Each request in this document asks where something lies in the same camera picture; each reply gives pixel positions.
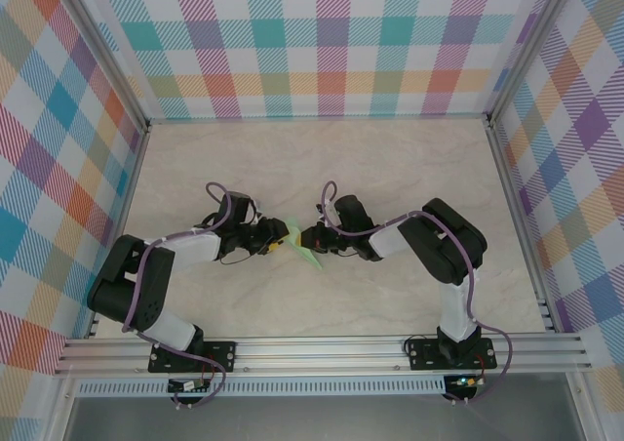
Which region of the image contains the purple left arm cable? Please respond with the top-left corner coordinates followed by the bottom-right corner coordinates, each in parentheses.
top-left (121, 181), bottom-right (233, 411)

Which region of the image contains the wide aluminium base rail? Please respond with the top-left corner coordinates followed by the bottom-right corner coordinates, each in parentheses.
top-left (53, 336), bottom-right (594, 377)

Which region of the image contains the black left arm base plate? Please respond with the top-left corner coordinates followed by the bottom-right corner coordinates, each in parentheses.
top-left (148, 341), bottom-right (238, 374)

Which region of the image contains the aluminium frame leg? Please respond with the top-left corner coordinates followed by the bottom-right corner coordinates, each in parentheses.
top-left (565, 372), bottom-right (605, 441)
top-left (43, 375), bottom-right (82, 441)

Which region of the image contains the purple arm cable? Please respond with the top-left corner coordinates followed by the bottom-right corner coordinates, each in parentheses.
top-left (121, 181), bottom-right (233, 411)
top-left (321, 180), bottom-right (513, 406)

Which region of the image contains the aluminium frame post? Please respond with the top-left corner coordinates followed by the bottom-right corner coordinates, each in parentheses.
top-left (57, 0), bottom-right (151, 135)
top-left (485, 0), bottom-right (579, 130)

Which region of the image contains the aluminium side frame rail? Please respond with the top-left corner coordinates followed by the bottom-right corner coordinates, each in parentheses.
top-left (85, 126), bottom-right (152, 340)
top-left (486, 118), bottom-right (560, 335)

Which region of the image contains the light green paper sheet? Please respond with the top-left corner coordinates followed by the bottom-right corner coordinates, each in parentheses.
top-left (284, 216), bottom-right (324, 271)

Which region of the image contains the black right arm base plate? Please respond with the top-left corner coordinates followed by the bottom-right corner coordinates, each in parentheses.
top-left (407, 337), bottom-right (497, 372)

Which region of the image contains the thin aluminium frame rail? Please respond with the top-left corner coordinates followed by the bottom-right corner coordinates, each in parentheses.
top-left (145, 112), bottom-right (491, 126)

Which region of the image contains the perforated grey cable duct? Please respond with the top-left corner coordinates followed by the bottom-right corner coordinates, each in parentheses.
top-left (75, 380), bottom-right (448, 397)

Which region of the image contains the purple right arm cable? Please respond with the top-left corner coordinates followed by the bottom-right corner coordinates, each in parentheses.
top-left (321, 180), bottom-right (513, 406)

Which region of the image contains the thin black left gripper cable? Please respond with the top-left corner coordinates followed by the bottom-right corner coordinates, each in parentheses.
top-left (218, 247), bottom-right (255, 267)

